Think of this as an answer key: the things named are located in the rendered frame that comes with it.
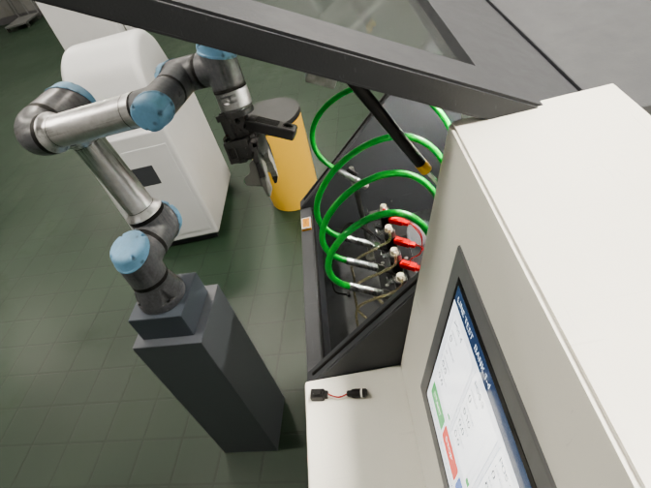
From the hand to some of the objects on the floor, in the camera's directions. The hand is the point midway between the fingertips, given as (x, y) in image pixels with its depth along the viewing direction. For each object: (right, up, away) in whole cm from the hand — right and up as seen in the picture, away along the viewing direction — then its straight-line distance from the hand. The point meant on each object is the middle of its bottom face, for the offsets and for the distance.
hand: (274, 185), depth 118 cm
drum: (-7, +18, +209) cm, 210 cm away
